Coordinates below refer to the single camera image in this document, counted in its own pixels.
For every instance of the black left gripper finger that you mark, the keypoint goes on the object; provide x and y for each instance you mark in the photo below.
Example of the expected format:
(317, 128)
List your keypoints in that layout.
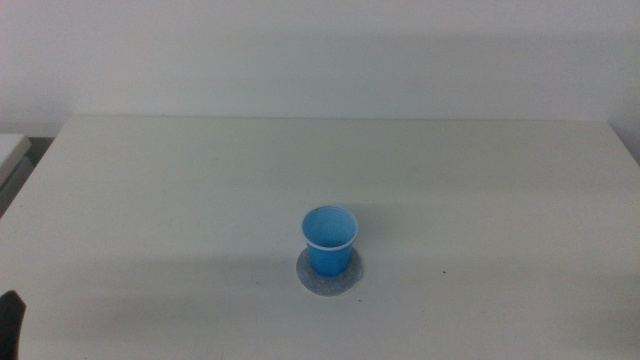
(10, 325)

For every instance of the blue plastic cup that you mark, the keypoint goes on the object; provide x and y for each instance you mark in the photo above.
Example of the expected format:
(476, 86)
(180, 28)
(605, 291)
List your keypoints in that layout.
(327, 257)

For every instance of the round grey felt cup mat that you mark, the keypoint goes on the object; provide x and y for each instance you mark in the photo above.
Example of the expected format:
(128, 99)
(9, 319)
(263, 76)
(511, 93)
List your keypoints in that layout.
(327, 286)

